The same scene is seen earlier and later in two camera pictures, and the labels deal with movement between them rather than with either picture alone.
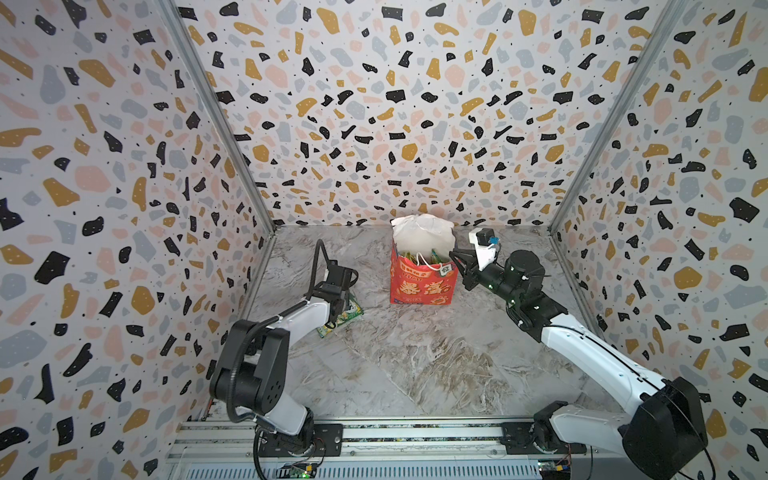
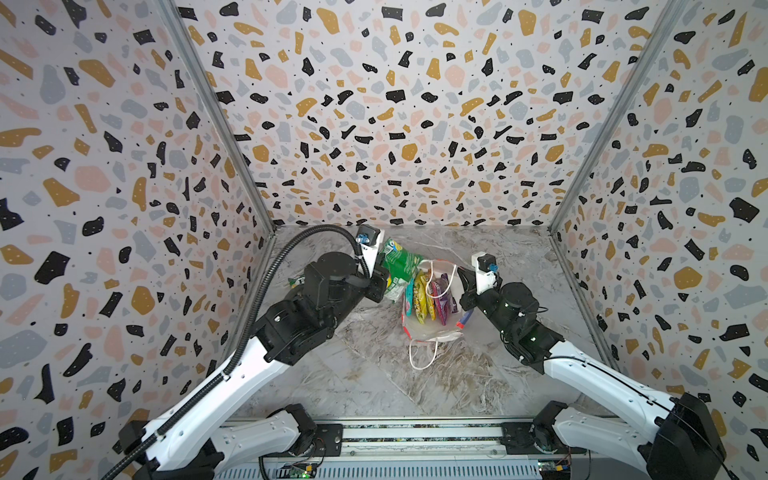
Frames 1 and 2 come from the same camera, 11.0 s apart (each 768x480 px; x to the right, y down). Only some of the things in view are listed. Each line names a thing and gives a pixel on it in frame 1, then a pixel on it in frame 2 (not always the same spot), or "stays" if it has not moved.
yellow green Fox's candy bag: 352,309 to 297,281
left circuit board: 297,470 stays
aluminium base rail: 238,450 stays
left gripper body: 344,299 to 376,287
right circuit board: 555,469 stays
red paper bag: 421,269 to 434,331
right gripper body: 474,271 to 472,291
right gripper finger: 464,262 to 468,279
